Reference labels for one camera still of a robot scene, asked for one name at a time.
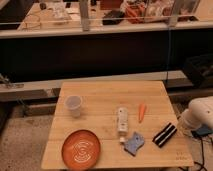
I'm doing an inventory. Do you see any black white striped eraser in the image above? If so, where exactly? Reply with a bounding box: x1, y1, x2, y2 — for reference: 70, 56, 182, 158
152, 123, 177, 148

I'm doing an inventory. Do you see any white tube bottle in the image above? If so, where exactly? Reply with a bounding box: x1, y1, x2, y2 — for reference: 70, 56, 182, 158
117, 107, 128, 134

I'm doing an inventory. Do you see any clear plastic cup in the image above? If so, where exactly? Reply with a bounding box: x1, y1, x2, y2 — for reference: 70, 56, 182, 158
64, 96, 82, 118

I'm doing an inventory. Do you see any orange carrot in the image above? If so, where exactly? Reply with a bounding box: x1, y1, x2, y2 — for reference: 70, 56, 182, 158
138, 103, 147, 123

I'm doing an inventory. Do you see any orange plate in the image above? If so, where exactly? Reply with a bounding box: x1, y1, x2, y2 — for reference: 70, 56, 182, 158
61, 130, 101, 171

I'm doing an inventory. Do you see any black box at right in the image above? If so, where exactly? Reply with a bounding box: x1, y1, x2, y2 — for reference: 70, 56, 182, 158
182, 54, 213, 88

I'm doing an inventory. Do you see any black cable on floor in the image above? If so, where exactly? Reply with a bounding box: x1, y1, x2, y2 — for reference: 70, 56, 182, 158
186, 129, 213, 171

